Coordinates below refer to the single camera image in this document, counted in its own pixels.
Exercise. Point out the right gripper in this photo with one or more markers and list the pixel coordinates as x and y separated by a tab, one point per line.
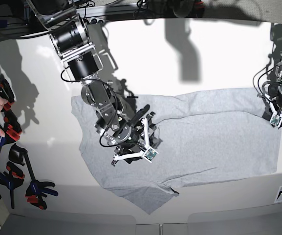
133	140

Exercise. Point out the light grey T-shirt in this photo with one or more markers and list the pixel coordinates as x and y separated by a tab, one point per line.
205	137

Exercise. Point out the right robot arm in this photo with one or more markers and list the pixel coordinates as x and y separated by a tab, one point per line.
70	37

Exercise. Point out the long bar blue clamp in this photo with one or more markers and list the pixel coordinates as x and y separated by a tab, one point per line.
37	190

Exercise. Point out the top blue orange clamp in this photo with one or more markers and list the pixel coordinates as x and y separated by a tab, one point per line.
6	93

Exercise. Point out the blue orange clamp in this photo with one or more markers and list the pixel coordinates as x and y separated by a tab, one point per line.
6	93
11	128
12	179

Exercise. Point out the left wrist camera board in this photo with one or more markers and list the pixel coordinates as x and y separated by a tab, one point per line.
276	120

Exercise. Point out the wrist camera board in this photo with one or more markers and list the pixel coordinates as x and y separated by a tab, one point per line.
149	154
276	120

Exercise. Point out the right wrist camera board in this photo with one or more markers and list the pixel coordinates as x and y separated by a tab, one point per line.
149	154

